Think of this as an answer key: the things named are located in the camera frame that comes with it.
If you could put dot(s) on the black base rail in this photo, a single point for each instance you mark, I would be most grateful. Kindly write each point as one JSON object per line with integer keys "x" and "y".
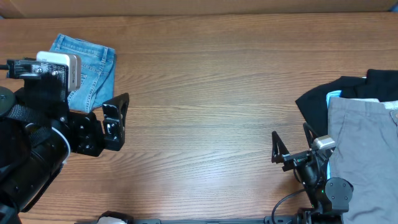
{"x": 110, "y": 217}

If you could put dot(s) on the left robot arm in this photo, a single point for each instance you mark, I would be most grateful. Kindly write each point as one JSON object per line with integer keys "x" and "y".
{"x": 38, "y": 135}

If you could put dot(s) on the grey garment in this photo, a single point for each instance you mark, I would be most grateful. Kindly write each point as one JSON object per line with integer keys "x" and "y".
{"x": 366, "y": 156}

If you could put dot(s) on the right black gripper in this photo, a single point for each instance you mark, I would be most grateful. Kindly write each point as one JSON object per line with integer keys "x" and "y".
{"x": 282, "y": 154}

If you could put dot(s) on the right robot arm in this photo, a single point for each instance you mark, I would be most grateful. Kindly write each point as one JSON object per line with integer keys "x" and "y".
{"x": 329, "y": 196}

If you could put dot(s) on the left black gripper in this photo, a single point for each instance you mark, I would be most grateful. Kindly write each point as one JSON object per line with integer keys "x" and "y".
{"x": 114, "y": 129}

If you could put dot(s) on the bright blue garment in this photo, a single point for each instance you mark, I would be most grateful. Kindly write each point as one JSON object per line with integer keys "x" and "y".
{"x": 332, "y": 94}

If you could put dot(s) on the black garment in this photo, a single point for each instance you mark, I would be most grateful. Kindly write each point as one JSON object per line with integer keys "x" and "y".
{"x": 380, "y": 85}

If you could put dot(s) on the cardboard backboard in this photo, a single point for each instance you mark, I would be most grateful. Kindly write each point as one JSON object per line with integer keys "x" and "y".
{"x": 16, "y": 9}

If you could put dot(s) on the light blue jeans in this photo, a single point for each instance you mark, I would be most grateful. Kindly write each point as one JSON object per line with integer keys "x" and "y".
{"x": 98, "y": 65}

